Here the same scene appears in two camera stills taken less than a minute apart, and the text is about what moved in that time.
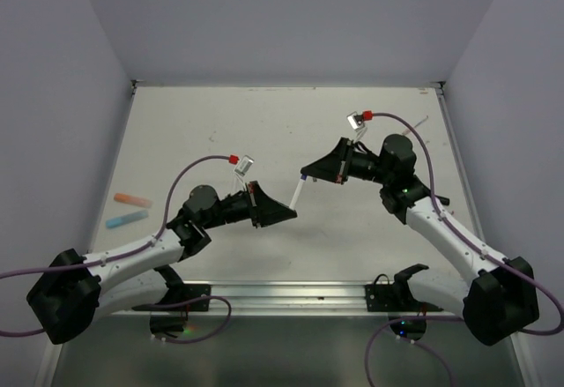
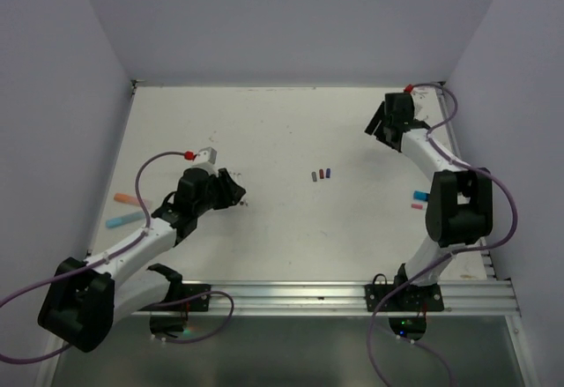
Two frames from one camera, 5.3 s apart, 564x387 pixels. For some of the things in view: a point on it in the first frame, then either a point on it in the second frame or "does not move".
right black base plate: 397,296 does not move
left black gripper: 268,212 -> 230,191
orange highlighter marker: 132,199 does not move
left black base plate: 179,292 does not move
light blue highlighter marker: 115,222 does not move
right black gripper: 337,164 -> 379,118
